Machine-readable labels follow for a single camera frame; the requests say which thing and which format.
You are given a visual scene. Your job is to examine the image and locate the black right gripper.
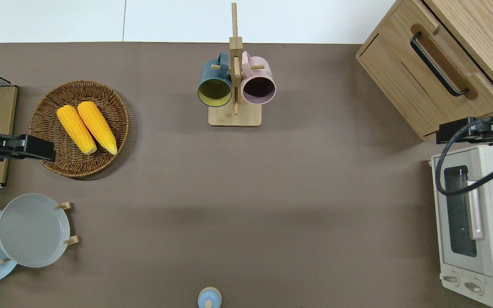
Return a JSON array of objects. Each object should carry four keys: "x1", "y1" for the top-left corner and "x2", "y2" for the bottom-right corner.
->
[{"x1": 437, "y1": 116, "x2": 493, "y2": 144}]

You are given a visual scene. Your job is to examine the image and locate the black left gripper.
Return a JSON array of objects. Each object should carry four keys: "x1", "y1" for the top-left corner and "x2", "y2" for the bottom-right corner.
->
[{"x1": 0, "y1": 135, "x2": 56, "y2": 162}]

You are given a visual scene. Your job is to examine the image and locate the black metal drawer handle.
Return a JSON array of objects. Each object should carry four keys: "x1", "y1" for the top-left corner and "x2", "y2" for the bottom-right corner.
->
[{"x1": 410, "y1": 32, "x2": 469, "y2": 97}]

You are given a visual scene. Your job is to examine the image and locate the light wooden drawer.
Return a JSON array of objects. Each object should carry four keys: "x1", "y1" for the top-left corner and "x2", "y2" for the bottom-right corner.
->
[{"x1": 377, "y1": 2, "x2": 493, "y2": 129}]

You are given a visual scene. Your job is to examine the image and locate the brown wicker basket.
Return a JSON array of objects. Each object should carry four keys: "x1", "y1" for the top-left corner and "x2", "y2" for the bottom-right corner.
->
[{"x1": 29, "y1": 80, "x2": 130, "y2": 178}]

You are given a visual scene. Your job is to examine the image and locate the yellow corn cob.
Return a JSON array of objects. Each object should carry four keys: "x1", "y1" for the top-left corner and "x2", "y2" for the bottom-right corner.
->
[
  {"x1": 77, "y1": 101, "x2": 118, "y2": 155},
  {"x1": 56, "y1": 105, "x2": 98, "y2": 155}
]

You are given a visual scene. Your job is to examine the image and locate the grey plate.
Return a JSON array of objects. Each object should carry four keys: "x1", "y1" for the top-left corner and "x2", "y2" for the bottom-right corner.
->
[{"x1": 0, "y1": 193, "x2": 71, "y2": 268}]

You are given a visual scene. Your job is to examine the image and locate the wooden plate rack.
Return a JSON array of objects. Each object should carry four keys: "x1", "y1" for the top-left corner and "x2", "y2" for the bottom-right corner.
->
[{"x1": 0, "y1": 201, "x2": 80, "y2": 264}]

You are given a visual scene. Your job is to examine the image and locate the light wooden cabinet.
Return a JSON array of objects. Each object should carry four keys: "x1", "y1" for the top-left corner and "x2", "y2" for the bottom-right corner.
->
[{"x1": 356, "y1": 0, "x2": 493, "y2": 142}]

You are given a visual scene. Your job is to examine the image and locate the dark blue mug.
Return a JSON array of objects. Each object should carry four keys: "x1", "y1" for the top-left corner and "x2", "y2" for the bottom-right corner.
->
[{"x1": 198, "y1": 53, "x2": 233, "y2": 107}]

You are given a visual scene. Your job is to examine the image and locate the wooden mug tree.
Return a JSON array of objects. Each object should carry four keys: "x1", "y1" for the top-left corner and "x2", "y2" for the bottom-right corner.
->
[{"x1": 208, "y1": 2, "x2": 266, "y2": 127}]

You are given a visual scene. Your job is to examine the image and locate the pink mug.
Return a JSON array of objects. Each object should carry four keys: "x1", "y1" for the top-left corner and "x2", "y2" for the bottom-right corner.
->
[{"x1": 241, "y1": 51, "x2": 276, "y2": 105}]

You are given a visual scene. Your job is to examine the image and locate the blue round button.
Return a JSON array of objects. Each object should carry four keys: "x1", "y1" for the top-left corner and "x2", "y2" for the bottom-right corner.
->
[{"x1": 198, "y1": 287, "x2": 222, "y2": 308}]

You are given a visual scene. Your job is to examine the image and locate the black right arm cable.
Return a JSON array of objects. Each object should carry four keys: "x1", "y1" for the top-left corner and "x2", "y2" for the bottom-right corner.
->
[{"x1": 435, "y1": 118, "x2": 493, "y2": 196}]

